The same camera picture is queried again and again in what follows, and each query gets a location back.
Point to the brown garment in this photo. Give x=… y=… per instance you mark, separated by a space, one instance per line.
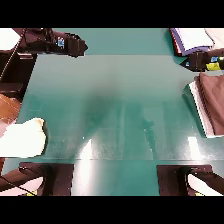
x=213 y=100

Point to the white garment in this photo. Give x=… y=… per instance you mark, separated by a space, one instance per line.
x=204 y=120

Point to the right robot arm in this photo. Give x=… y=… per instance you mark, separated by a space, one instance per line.
x=204 y=184

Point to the lilac garment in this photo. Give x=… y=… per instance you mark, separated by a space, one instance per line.
x=193 y=38

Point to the cream garment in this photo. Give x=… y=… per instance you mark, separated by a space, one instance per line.
x=23 y=138

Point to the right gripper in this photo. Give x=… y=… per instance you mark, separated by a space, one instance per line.
x=196 y=61

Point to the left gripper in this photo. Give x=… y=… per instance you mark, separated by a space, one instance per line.
x=77 y=46

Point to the pale grey garment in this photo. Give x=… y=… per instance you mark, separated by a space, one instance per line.
x=216 y=36

